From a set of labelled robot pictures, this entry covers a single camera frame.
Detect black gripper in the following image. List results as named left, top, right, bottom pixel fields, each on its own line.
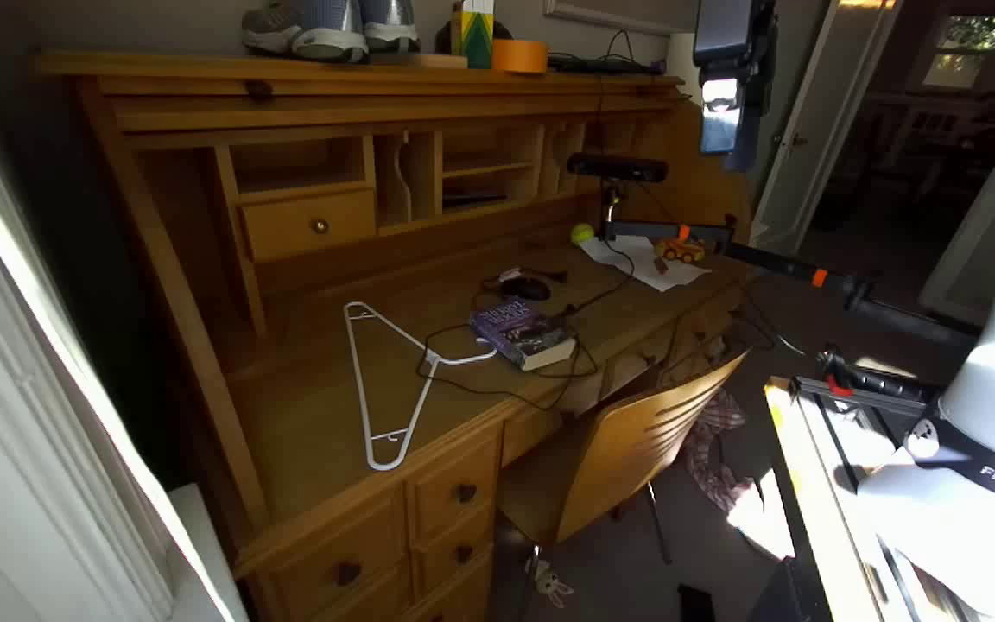
left=689, top=0, right=780, bottom=175

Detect wooden desk drawer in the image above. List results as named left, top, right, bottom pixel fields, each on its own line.
left=270, top=491, right=411, bottom=622
left=415, top=507, right=500, bottom=600
left=406, top=431, right=503, bottom=543

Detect white door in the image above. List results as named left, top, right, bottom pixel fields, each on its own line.
left=746, top=0, right=905, bottom=260

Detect black power strip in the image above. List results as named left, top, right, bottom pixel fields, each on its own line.
left=546, top=47, right=669, bottom=84

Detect small orange toy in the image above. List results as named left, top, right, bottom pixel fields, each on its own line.
left=656, top=221, right=710, bottom=268

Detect bright paned window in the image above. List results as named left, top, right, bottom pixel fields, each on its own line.
left=917, top=12, right=995, bottom=93

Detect white paper sheets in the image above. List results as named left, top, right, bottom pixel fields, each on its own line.
left=575, top=230, right=716, bottom=297

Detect orange tape roll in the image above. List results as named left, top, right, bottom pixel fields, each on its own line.
left=487, top=38, right=553, bottom=77

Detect black computer mouse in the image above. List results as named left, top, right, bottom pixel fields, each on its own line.
left=493, top=265, right=569, bottom=309

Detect black red clamp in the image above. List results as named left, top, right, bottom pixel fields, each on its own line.
left=792, top=348, right=947, bottom=428

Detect grey white sneaker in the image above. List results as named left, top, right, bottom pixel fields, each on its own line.
left=358, top=0, right=423, bottom=55
left=237, top=0, right=373, bottom=66

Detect patterned rug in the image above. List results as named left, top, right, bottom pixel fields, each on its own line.
left=679, top=389, right=780, bottom=518

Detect brown chair back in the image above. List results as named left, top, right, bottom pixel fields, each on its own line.
left=493, top=348, right=754, bottom=569

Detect white robot table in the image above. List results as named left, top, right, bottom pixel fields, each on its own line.
left=758, top=376, right=995, bottom=622

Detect small wooden hutch drawer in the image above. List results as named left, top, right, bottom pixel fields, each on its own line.
left=237, top=187, right=384, bottom=265

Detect wooden headboard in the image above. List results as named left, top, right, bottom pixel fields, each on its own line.
left=34, top=47, right=756, bottom=622

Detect thin black desk cable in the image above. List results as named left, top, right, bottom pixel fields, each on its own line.
left=417, top=272, right=688, bottom=420

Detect white wire clothes hanger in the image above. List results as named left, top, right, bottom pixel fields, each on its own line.
left=337, top=297, right=500, bottom=478

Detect white window frame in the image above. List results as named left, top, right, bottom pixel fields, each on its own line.
left=0, top=55, right=248, bottom=622

